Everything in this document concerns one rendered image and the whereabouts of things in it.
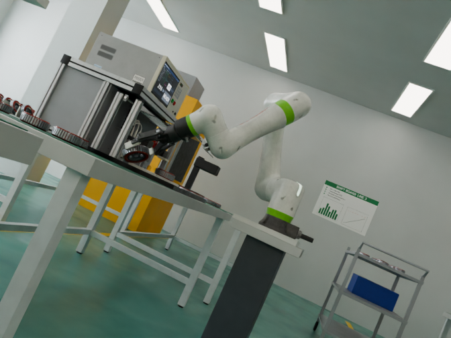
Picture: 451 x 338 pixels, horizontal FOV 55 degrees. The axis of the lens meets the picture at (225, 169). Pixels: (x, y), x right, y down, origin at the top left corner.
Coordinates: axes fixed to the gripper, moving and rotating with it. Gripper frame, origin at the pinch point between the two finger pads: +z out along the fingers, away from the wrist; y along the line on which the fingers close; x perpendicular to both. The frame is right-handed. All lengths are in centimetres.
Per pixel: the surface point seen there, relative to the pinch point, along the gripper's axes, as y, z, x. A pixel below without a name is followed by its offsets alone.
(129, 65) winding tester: 8, -3, 51
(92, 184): 322, 220, 181
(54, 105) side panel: -5.9, 32.5, 36.6
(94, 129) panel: 1.7, 18.9, 20.7
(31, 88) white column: 242, 236, 305
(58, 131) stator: -33.4, 13.1, 0.0
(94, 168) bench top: -62, -16, -39
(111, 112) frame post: -0.3, 7.7, 23.5
